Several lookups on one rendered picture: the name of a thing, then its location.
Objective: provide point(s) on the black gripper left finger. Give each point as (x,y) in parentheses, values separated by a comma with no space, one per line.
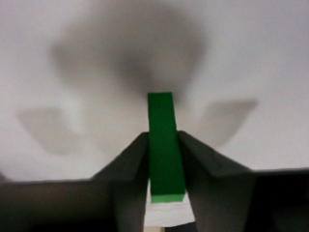
(112,200)

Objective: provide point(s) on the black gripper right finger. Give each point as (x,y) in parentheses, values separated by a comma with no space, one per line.
(222,200)

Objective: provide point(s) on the green rectangular block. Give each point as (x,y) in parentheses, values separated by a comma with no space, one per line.
(166,170)

